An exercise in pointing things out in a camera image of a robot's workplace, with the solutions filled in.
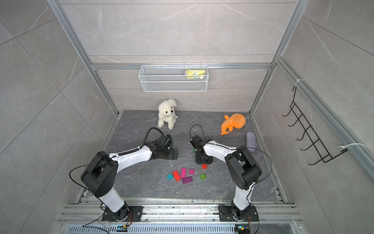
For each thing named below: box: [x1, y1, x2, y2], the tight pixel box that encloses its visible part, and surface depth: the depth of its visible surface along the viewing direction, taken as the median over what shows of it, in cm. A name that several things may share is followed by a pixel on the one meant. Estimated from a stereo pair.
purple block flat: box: [181, 176, 193, 184], surface depth 87 cm
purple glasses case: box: [245, 131, 257, 152], surface depth 103 cm
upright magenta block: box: [180, 167, 187, 178], surface depth 90 cm
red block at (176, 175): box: [172, 170, 181, 182], surface depth 87 cm
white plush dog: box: [157, 98, 179, 131], surface depth 100 cm
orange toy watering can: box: [220, 113, 246, 136], surface depth 109 cm
